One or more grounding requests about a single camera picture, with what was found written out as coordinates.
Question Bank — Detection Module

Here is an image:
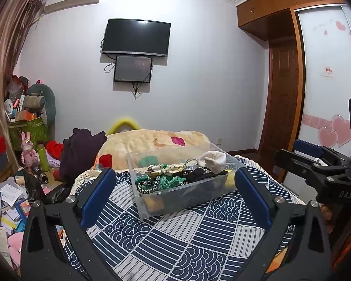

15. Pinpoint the yellow plush ball toy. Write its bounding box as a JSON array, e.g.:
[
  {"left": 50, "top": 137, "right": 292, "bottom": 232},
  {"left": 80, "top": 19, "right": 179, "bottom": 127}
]
[{"left": 224, "top": 172, "right": 236, "bottom": 192}]

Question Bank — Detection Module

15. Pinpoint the black white braided cord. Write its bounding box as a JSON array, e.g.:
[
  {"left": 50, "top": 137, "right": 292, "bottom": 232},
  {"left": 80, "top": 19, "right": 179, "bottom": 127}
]
[{"left": 135, "top": 176, "right": 162, "bottom": 196}]

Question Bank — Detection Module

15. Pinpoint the floral fabric scrunchie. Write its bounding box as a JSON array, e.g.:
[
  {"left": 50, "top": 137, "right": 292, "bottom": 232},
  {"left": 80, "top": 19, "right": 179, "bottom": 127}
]
[{"left": 145, "top": 163, "right": 184, "bottom": 178}]

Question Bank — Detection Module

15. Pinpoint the green knitted sock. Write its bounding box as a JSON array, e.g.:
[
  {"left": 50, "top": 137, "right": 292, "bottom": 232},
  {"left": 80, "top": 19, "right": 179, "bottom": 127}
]
[{"left": 135, "top": 175, "right": 188, "bottom": 194}]

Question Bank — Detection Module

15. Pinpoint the black knitted pouch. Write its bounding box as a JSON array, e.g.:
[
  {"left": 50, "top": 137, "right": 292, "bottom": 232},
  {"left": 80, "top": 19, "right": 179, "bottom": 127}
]
[{"left": 184, "top": 167, "right": 216, "bottom": 183}]

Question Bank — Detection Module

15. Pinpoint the yellow sponge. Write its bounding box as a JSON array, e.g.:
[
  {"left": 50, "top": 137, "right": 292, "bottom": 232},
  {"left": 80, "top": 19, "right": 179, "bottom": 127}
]
[{"left": 143, "top": 196, "right": 164, "bottom": 212}]

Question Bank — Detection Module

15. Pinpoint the pink plush slipper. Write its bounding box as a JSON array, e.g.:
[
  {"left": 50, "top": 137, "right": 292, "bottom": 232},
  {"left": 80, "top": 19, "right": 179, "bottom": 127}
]
[{"left": 8, "top": 232, "right": 25, "bottom": 268}]

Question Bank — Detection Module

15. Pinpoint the colourful book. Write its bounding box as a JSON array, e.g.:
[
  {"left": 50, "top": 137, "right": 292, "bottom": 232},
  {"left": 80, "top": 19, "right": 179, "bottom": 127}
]
[{"left": 14, "top": 200, "right": 31, "bottom": 223}]

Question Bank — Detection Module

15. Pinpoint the black plastic bag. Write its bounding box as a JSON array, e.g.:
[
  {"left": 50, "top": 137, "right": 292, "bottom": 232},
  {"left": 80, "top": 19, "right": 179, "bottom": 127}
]
[{"left": 23, "top": 170, "right": 70, "bottom": 205}]

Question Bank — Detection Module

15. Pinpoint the green bottle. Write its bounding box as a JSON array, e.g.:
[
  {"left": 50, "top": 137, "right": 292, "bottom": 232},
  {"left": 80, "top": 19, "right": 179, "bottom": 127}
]
[{"left": 37, "top": 144, "right": 50, "bottom": 172}]

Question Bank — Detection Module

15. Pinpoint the blue patterned bed cover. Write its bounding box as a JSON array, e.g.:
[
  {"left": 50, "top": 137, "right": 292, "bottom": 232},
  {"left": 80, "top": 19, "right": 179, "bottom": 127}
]
[{"left": 61, "top": 154, "right": 306, "bottom": 281}]

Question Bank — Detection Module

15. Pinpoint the pink bunny figurine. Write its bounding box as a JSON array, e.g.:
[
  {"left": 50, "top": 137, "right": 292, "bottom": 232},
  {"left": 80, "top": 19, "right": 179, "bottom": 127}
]
[{"left": 21, "top": 131, "right": 39, "bottom": 171}]

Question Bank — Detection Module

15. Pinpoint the red plush item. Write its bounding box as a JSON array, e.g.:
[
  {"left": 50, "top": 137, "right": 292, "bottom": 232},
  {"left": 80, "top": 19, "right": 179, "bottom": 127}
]
[{"left": 45, "top": 140, "right": 64, "bottom": 160}]

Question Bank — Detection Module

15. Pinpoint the dark purple garment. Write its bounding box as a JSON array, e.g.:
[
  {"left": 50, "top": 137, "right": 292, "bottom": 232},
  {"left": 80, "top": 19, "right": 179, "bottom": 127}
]
[{"left": 59, "top": 128, "right": 107, "bottom": 185}]

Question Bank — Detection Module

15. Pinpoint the white sliding wardrobe door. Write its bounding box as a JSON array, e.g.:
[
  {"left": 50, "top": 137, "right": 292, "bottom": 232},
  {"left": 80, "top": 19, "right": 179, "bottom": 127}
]
[{"left": 296, "top": 4, "right": 351, "bottom": 155}]

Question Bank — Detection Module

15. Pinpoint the green storage box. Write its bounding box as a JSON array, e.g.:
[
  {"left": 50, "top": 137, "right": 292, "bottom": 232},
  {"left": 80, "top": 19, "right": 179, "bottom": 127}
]
[{"left": 8, "top": 117, "right": 50, "bottom": 151}]

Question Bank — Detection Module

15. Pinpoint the beige patterned blanket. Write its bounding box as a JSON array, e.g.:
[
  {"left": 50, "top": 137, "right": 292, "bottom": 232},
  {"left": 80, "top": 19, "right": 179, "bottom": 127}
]
[{"left": 94, "top": 129, "right": 210, "bottom": 170}]

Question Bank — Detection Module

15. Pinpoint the clear plastic box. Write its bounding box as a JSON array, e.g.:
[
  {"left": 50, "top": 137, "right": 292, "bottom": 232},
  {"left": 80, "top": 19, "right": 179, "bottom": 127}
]
[{"left": 127, "top": 143, "right": 244, "bottom": 221}]

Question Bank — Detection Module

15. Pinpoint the wooden wardrobe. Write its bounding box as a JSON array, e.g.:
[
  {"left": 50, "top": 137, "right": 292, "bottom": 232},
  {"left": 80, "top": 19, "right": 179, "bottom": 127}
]
[{"left": 236, "top": 0, "right": 343, "bottom": 183}]

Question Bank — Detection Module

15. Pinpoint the grey plush toy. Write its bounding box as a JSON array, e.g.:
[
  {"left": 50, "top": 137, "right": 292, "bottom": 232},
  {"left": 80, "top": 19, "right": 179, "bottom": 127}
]
[{"left": 23, "top": 84, "right": 55, "bottom": 128}]

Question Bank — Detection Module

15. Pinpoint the yellow plush ring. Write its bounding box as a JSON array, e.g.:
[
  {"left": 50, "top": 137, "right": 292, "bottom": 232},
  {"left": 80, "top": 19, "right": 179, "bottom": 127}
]
[{"left": 106, "top": 117, "right": 142, "bottom": 137}]

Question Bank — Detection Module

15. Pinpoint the small wall monitor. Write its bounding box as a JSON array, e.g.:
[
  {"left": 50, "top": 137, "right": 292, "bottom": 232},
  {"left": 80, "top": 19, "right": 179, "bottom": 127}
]
[{"left": 113, "top": 55, "right": 153, "bottom": 83}]

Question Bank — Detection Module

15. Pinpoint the large wall television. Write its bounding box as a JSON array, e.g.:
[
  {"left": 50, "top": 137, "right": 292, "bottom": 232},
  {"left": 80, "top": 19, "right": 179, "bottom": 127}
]
[{"left": 101, "top": 18, "right": 171, "bottom": 57}]

